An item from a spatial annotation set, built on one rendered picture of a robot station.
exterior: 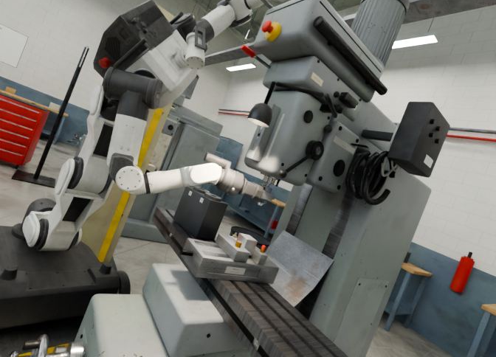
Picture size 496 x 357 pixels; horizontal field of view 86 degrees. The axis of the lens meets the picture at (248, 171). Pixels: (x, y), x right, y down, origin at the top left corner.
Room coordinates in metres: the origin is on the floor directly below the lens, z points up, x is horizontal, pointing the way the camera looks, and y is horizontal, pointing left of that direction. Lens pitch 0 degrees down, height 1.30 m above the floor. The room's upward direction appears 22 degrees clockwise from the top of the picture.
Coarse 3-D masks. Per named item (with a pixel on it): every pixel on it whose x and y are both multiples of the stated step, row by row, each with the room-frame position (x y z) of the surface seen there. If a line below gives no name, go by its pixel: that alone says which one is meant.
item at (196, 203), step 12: (192, 192) 1.34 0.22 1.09; (204, 192) 1.35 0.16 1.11; (180, 204) 1.37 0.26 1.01; (192, 204) 1.31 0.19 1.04; (204, 204) 1.25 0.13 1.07; (216, 204) 1.27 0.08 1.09; (180, 216) 1.35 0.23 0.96; (192, 216) 1.29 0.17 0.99; (204, 216) 1.24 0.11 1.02; (216, 216) 1.29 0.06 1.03; (192, 228) 1.27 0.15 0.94; (204, 228) 1.26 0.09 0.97; (216, 228) 1.31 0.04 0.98
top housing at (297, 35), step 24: (312, 0) 0.81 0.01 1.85; (288, 24) 0.86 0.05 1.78; (312, 24) 0.82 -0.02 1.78; (336, 24) 0.87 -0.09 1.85; (264, 48) 0.97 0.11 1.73; (288, 48) 0.90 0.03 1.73; (312, 48) 0.85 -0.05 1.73; (360, 48) 0.96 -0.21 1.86; (336, 72) 0.94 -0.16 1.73; (360, 96) 1.05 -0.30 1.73
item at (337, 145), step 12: (336, 132) 1.01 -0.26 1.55; (348, 132) 1.05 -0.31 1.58; (324, 144) 1.01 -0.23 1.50; (336, 144) 1.03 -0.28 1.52; (348, 144) 1.07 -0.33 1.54; (324, 156) 1.01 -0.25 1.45; (336, 156) 1.04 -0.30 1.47; (348, 156) 1.09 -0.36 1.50; (312, 168) 1.02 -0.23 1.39; (324, 168) 1.02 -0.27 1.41; (336, 168) 1.05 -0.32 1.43; (312, 180) 1.01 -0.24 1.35; (324, 180) 1.03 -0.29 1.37; (336, 180) 1.08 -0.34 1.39; (336, 192) 1.10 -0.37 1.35
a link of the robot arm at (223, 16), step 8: (224, 0) 1.17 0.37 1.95; (216, 8) 1.18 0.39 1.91; (224, 8) 1.17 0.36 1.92; (208, 16) 1.14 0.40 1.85; (216, 16) 1.15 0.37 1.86; (224, 16) 1.17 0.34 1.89; (232, 16) 1.20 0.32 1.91; (216, 24) 1.15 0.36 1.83; (224, 24) 1.18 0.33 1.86; (232, 24) 1.23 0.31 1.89; (240, 24) 1.23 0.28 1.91; (216, 32) 1.17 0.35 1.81
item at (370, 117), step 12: (360, 108) 1.08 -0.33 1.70; (372, 108) 1.12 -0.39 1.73; (336, 120) 1.01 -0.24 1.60; (348, 120) 1.05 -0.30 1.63; (360, 120) 1.09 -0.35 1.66; (372, 120) 1.14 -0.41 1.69; (384, 120) 1.19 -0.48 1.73; (360, 132) 1.11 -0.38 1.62; (360, 144) 1.13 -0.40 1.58; (372, 144) 1.18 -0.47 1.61; (384, 144) 1.23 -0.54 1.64
